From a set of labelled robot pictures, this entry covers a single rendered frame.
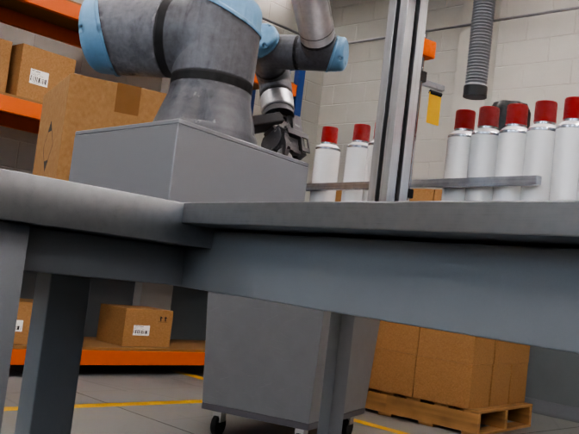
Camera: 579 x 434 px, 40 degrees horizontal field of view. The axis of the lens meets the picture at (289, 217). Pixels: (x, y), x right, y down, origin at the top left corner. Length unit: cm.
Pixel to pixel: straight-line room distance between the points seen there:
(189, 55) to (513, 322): 71
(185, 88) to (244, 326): 261
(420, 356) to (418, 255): 430
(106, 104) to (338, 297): 111
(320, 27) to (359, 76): 583
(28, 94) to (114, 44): 382
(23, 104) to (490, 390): 320
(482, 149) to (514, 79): 524
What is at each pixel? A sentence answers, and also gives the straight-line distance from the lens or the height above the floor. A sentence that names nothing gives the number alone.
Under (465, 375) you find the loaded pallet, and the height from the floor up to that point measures 33.
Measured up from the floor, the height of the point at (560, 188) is 95.
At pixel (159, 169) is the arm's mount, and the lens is 97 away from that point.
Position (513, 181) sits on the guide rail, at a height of 95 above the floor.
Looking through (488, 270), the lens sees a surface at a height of 79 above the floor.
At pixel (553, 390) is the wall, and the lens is 610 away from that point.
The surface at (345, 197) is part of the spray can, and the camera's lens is 156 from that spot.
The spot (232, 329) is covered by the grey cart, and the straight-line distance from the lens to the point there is 367.
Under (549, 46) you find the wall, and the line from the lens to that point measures 650.
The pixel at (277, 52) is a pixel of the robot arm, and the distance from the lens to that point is 175.
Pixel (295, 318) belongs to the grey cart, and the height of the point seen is 59.
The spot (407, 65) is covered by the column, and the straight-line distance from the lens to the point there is 130.
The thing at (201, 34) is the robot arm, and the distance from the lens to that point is 112.
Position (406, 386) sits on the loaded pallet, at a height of 20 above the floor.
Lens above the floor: 77
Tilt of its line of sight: 4 degrees up
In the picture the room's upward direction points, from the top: 7 degrees clockwise
